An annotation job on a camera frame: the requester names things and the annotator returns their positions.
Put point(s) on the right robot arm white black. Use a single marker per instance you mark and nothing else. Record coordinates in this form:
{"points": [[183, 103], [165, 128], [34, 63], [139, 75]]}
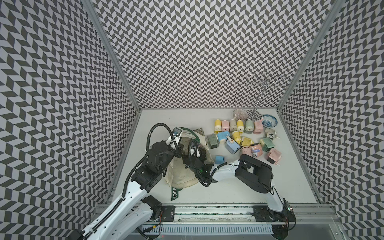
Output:
{"points": [[250, 171]]}

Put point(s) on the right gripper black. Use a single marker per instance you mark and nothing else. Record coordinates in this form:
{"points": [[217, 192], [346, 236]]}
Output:
{"points": [[203, 155]]}

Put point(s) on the pink block pencil sharpener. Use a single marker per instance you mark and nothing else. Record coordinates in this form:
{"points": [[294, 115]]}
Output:
{"points": [[258, 127]]}

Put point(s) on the small yellow black sharpener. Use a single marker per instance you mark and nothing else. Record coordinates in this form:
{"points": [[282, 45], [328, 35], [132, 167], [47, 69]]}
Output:
{"points": [[246, 142]]}

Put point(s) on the cream canvas tote bag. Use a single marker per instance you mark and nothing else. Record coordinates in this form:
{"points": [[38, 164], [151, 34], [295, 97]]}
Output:
{"points": [[178, 177]]}

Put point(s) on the green block pencil sharpener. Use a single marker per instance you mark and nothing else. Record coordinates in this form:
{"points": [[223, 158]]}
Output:
{"points": [[266, 144]]}

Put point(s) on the blue white patterned bowl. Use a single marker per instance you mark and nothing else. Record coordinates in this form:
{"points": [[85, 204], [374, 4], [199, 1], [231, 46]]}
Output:
{"points": [[269, 121]]}

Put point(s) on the mint green pencil sharpener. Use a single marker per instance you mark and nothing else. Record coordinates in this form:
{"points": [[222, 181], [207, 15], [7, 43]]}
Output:
{"points": [[249, 127]]}

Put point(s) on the pink rounded pencil sharpener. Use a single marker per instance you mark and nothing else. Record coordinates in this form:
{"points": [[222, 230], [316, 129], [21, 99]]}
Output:
{"points": [[225, 126]]}

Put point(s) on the white grey pencil sharpener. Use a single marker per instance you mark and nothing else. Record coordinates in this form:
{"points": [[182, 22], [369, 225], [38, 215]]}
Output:
{"points": [[271, 134]]}

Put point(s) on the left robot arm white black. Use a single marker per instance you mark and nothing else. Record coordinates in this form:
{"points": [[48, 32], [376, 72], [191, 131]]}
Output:
{"points": [[135, 205]]}

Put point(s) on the blue round pencil sharpener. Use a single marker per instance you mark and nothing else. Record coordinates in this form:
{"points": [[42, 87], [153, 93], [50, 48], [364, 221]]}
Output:
{"points": [[223, 137]]}

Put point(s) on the pink jar shaped sharpener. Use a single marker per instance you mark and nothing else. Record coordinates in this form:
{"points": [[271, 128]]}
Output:
{"points": [[246, 151]]}

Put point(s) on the silver jewelry tree stand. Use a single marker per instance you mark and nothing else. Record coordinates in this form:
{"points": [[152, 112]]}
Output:
{"points": [[271, 87]]}

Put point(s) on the yellow block pencil sharpener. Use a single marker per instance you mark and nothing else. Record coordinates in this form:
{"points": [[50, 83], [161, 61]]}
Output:
{"points": [[218, 126]]}

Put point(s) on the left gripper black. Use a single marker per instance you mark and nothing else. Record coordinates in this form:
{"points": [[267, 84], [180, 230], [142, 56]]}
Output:
{"points": [[179, 150]]}

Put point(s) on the small pink sharpener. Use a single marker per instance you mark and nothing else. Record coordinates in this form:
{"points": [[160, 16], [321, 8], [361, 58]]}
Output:
{"points": [[274, 156]]}

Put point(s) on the pale blue block sharpener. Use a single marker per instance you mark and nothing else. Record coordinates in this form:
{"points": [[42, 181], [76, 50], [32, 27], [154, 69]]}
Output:
{"points": [[232, 146]]}

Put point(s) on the pink ribbed bowl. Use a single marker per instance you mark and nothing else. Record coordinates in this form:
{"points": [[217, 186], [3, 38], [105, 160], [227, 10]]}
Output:
{"points": [[240, 114]]}

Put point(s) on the aluminium mounting rail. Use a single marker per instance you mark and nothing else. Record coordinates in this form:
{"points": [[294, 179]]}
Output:
{"points": [[245, 214]]}

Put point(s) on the yellow round pencil sharpener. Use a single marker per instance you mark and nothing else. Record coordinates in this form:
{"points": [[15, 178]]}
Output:
{"points": [[240, 126]]}

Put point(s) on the white cartoon pencil sharpener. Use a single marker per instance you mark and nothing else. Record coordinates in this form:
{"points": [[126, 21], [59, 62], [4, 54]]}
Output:
{"points": [[233, 125]]}

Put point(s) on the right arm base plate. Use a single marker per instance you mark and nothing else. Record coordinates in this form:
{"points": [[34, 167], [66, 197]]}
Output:
{"points": [[264, 214]]}

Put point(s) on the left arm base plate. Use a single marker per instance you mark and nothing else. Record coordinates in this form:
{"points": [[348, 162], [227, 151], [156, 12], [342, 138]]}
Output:
{"points": [[167, 214]]}

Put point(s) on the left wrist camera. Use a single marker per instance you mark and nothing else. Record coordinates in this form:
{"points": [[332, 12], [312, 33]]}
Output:
{"points": [[177, 134]]}

